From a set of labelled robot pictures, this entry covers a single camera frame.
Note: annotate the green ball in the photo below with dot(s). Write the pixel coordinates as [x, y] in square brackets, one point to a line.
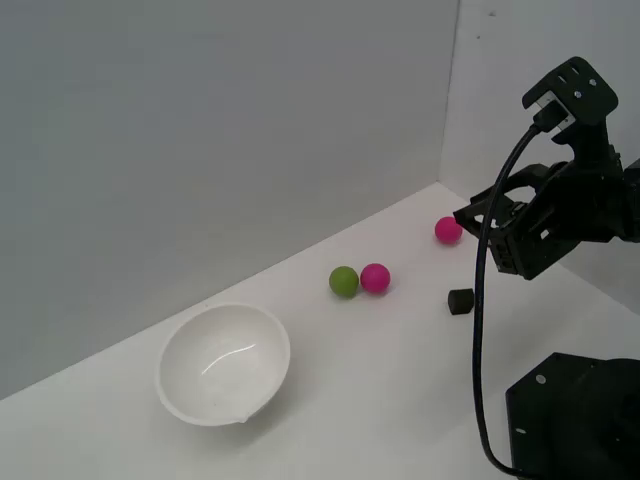
[343, 281]

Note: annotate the pink ball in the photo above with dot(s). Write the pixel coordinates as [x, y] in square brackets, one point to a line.
[375, 278]
[447, 230]

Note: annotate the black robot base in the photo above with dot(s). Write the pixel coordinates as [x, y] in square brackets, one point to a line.
[575, 420]

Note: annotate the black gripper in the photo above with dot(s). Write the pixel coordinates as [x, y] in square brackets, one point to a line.
[585, 200]

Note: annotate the black gripper-mounted camera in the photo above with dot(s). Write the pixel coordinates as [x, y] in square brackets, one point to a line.
[580, 95]

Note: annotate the small black box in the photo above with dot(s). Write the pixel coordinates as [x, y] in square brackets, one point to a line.
[460, 302]

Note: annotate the white bowl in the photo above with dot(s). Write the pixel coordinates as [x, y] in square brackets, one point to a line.
[220, 370]

